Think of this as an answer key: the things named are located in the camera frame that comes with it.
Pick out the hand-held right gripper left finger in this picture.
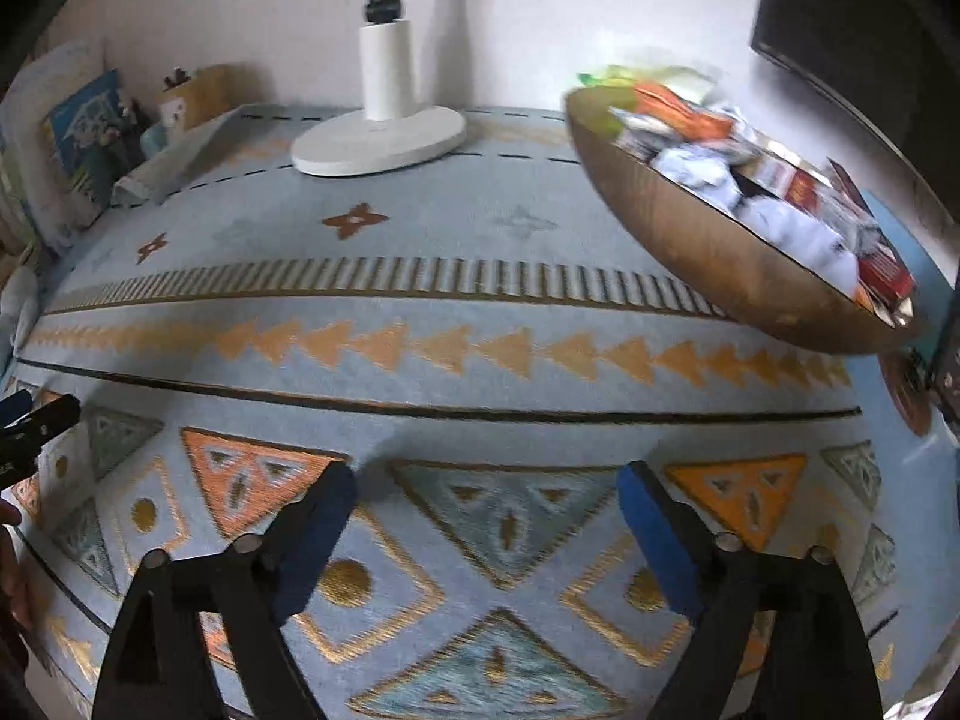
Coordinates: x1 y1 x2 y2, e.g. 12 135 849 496
91 460 359 720

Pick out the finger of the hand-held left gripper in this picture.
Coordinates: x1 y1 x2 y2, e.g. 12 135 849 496
0 392 81 467
0 388 38 434

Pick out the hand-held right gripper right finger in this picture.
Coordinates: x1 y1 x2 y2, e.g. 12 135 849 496
616 460 886 720

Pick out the golden ribbed bowl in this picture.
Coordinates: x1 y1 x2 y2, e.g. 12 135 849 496
564 86 931 355

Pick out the pile of white papers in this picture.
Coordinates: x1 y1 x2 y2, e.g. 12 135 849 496
611 103 863 298

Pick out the person's left forearm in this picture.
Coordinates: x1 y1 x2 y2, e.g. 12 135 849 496
0 626 42 720

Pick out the person's left hand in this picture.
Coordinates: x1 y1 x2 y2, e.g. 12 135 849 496
0 499 32 632

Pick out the pale crumpled cloth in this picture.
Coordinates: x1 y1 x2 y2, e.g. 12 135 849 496
0 266 41 368

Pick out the tissue roll pack blue label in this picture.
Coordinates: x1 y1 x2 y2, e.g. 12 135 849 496
0 37 134 250

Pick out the patterned grey table mat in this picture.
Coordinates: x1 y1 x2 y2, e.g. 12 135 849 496
0 103 908 720

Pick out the small tan box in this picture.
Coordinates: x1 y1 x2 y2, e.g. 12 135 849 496
157 64 235 133

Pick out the green tissue pack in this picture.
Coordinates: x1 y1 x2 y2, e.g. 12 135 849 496
576 64 722 104

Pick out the white desk lamp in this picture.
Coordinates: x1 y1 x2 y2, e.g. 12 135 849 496
291 0 467 178

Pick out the black wall television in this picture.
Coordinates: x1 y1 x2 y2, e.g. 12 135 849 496
750 0 960 226

